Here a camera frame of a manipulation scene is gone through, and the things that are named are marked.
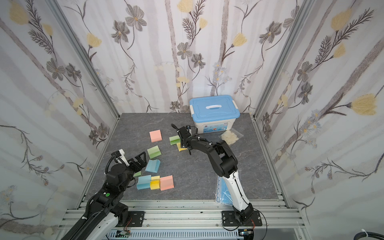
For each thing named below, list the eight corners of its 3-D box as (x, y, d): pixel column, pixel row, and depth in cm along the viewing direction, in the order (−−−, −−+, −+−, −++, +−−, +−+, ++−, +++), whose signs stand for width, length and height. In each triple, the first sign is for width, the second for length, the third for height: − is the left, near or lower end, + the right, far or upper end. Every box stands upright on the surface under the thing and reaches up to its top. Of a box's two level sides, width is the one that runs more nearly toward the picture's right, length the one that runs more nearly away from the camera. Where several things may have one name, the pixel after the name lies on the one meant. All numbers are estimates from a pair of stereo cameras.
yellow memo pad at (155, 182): (151, 190, 86) (150, 187, 83) (151, 179, 90) (150, 176, 87) (159, 188, 86) (158, 186, 83) (159, 177, 90) (158, 175, 87)
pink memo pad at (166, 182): (161, 190, 85) (160, 189, 84) (160, 178, 90) (159, 177, 88) (174, 188, 86) (174, 186, 85) (173, 176, 91) (172, 174, 89)
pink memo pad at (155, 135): (151, 142, 107) (150, 139, 104) (150, 134, 112) (149, 131, 109) (162, 140, 108) (161, 137, 106) (161, 132, 113) (160, 129, 111)
